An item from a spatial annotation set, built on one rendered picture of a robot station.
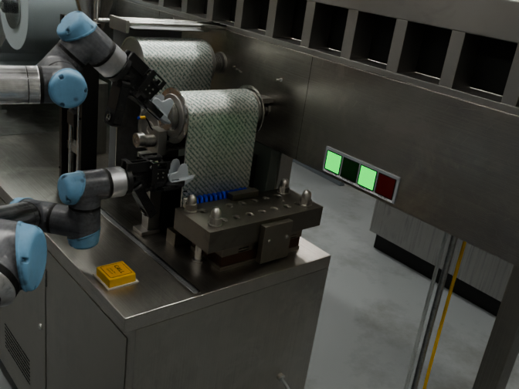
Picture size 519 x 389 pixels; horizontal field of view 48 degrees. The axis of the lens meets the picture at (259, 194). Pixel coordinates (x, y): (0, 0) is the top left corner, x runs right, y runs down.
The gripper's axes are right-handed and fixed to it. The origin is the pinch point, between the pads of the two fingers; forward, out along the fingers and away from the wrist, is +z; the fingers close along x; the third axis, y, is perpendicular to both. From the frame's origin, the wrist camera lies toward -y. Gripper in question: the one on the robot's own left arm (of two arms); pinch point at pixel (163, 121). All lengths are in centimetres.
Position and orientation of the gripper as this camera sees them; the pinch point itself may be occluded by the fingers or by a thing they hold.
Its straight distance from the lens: 155.1
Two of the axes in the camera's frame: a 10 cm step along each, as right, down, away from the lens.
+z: 5.0, 4.8, 7.2
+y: 5.9, -8.0, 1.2
